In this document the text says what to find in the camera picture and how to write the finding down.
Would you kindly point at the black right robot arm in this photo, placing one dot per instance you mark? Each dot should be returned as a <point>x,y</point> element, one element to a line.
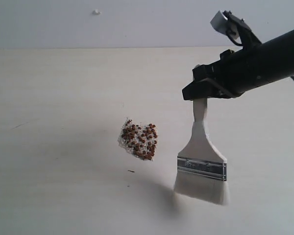
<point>275,59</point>

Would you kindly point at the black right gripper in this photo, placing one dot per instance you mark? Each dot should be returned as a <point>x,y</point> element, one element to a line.
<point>229,77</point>

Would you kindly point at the white paint brush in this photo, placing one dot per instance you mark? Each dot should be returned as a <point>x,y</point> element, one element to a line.
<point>201,168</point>

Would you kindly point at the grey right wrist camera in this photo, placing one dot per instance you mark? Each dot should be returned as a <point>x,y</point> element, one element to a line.
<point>224,22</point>

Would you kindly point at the pile of brown beans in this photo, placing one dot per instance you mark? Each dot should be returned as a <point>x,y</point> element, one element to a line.
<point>139,140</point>

